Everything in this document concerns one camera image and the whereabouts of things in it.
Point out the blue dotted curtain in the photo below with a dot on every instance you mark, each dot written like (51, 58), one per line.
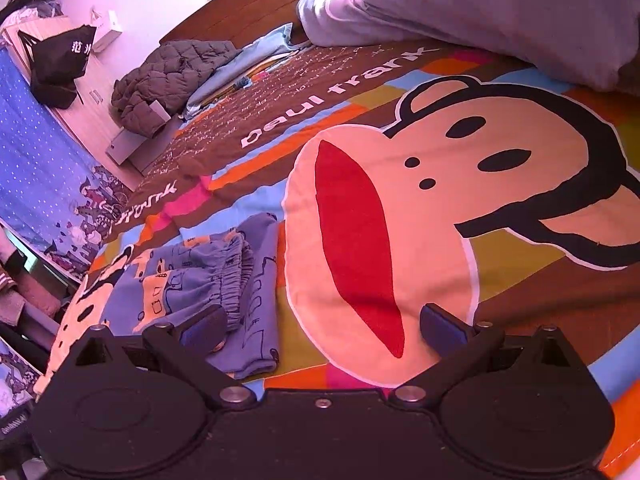
(54, 195)

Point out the light wooden nightstand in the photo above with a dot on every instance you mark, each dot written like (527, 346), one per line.
(88, 119)

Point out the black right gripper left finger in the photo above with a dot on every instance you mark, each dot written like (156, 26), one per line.
(179, 346)

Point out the colourful monkey print bedsheet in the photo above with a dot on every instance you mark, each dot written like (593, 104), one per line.
(400, 175)

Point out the grey lilac blanket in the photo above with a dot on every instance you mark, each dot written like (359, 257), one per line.
(589, 42)

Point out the light blue pillow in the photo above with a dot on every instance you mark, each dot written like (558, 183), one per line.
(278, 41)

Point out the blue patterned children's pants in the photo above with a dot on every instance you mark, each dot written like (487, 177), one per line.
(236, 269)

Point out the dark quilted jacket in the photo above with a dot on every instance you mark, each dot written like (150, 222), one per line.
(168, 76)

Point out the black bag with characters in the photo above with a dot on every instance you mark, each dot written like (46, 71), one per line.
(56, 62)

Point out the white box on nightstand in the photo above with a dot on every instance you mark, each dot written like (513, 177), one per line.
(108, 29)

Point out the dark wooden headboard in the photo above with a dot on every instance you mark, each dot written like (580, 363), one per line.
(240, 21)

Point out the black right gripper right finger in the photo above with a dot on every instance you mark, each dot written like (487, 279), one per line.
(467, 350)

